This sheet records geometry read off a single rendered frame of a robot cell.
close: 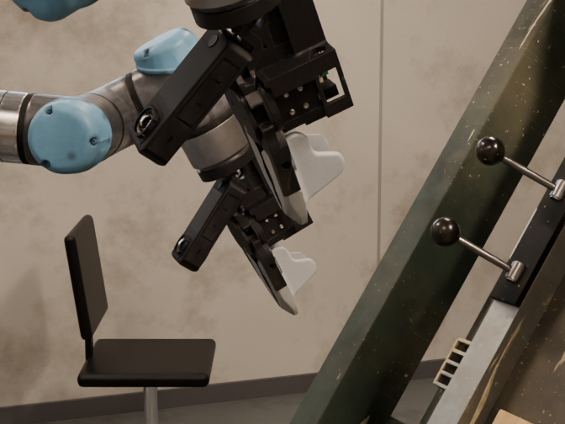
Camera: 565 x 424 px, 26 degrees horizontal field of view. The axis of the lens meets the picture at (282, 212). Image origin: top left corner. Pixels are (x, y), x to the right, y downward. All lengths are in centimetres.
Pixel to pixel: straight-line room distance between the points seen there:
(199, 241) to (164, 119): 48
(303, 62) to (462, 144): 89
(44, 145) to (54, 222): 371
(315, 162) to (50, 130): 36
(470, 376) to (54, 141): 62
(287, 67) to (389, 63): 437
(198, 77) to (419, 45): 445
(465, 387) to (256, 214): 36
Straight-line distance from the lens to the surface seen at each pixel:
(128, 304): 509
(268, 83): 92
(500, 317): 158
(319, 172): 99
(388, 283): 175
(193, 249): 140
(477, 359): 157
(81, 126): 123
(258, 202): 141
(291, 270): 144
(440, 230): 155
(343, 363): 174
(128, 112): 137
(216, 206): 140
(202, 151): 138
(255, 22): 94
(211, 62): 92
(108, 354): 430
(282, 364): 535
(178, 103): 93
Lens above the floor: 173
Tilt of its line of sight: 10 degrees down
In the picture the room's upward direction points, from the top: straight up
